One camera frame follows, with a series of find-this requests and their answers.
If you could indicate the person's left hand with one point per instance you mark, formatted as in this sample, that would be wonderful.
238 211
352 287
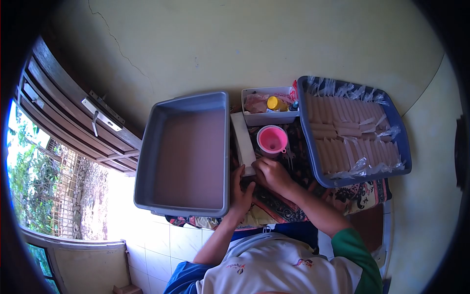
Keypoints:
239 196

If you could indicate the person's right hand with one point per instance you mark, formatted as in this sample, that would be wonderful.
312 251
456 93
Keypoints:
273 176

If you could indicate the person's left thumb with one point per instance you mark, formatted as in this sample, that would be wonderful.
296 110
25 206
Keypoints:
250 192

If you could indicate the person's left fingers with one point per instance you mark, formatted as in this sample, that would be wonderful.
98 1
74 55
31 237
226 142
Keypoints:
237 173

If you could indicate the person's right fingers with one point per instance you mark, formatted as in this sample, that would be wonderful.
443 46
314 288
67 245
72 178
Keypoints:
260 166

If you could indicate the white pack of plastic sleeves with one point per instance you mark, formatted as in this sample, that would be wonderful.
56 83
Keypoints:
243 141

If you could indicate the pink plastic funnel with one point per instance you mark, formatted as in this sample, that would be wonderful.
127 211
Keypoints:
272 139

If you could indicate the patterned batik cloth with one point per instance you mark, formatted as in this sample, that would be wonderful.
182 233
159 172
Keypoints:
279 207

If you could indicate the small white plastic box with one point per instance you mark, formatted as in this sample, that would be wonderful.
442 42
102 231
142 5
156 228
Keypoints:
270 117

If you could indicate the grey tub of pink liquid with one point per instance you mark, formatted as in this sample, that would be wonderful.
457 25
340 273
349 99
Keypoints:
187 158

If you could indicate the person's legs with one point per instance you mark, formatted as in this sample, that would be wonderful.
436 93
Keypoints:
293 232

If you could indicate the crumpled pink plastic bag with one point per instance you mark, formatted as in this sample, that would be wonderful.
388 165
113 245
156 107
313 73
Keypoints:
256 103

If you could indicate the yellow capped bottle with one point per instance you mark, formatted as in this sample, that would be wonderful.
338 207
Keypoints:
276 103

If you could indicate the person's body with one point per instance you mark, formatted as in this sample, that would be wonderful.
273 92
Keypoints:
279 268

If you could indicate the red and white packet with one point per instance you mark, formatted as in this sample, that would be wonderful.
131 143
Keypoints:
294 92

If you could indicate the pile of filled plastic tubes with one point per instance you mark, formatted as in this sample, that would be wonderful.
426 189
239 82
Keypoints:
348 136

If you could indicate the blue plastic tub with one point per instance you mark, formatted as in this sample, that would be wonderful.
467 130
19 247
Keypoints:
398 147

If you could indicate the brown cardboard box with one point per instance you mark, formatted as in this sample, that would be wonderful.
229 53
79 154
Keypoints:
127 289

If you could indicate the brown wooden door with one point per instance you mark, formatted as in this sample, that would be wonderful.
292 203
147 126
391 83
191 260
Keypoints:
73 110

